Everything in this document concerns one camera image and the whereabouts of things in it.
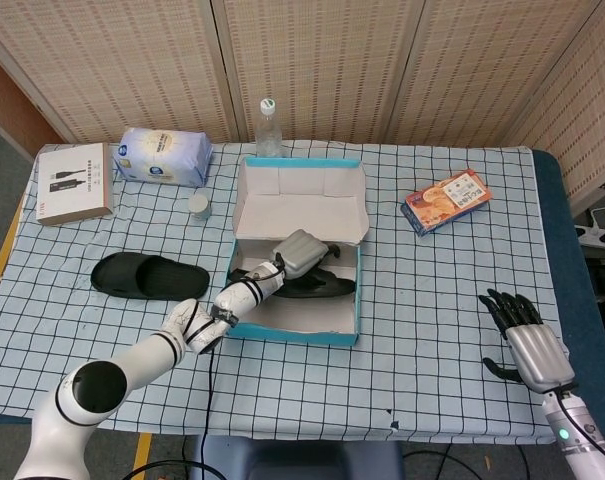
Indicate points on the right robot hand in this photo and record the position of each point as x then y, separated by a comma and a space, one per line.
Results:
539, 357

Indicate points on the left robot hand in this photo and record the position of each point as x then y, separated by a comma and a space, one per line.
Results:
299, 255

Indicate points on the black slipper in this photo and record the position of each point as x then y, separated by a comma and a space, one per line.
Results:
327, 287
152, 277

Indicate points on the blue cardboard shoe box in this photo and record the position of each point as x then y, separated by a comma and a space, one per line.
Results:
292, 210

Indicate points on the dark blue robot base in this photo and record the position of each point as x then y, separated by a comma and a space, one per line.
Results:
292, 462

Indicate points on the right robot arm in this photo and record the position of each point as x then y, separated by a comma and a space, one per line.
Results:
577, 435

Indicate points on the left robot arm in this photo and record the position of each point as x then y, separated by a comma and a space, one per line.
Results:
147, 350

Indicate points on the small white jar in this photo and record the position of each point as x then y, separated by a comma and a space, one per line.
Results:
200, 206

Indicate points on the blue checkered tablecloth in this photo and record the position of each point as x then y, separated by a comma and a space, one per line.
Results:
432, 310

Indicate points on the clear plastic bottle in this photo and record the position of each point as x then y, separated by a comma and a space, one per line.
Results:
268, 135

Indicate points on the white office chair base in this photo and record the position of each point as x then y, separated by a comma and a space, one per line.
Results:
599, 232

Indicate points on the orange blue snack box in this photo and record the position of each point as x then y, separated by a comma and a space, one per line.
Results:
447, 200

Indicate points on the white blue tissue pack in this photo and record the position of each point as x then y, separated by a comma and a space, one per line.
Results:
162, 155

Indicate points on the woven folding screen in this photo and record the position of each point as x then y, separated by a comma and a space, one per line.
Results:
332, 65

